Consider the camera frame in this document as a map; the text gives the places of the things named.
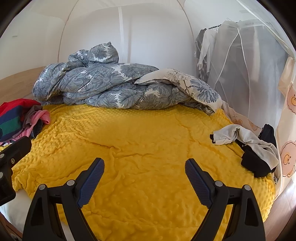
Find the pink garment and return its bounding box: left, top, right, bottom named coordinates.
left=0, top=110, right=51, bottom=146

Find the red blue green striped sweater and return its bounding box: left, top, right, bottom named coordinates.
left=0, top=98, right=42, bottom=142

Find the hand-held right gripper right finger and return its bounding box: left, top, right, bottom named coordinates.
left=185, top=158, right=265, bottom=241

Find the white mosquito net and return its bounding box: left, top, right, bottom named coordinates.
left=0, top=0, right=296, bottom=193

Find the grey floral duvet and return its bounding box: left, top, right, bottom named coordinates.
left=32, top=42, right=223, bottom=115

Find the white bed sheet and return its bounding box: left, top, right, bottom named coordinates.
left=0, top=190, right=77, bottom=241

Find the wooden headboard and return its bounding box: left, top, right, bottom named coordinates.
left=0, top=66, right=47, bottom=105

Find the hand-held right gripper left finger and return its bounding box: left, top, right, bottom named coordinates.
left=22, top=158, right=105, bottom=241

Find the hanging grey garment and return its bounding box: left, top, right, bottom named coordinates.
left=194, top=29, right=208, bottom=79

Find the black lace garment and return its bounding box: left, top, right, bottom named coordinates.
left=259, top=124, right=277, bottom=149

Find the blue denim garment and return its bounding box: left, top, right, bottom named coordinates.
left=31, top=120, right=43, bottom=139

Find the black and white garment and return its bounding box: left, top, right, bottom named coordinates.
left=210, top=124, right=280, bottom=178

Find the translucent clothes rack cover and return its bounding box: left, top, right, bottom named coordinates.
left=207, top=20, right=289, bottom=130

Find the cartoon print net curtain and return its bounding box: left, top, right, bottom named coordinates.
left=222, top=56, right=296, bottom=194

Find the hanging white shirt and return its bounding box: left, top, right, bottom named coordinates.
left=198, top=29, right=218, bottom=75

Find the yellow dotted blanket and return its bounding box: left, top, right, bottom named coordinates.
left=11, top=103, right=277, bottom=241

